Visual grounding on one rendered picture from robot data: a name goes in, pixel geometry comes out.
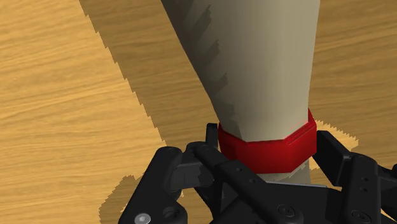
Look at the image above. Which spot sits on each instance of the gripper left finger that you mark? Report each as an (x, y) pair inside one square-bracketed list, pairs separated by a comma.
[(161, 186)]

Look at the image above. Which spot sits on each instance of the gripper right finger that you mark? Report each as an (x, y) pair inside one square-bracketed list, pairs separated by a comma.
[(363, 186)]

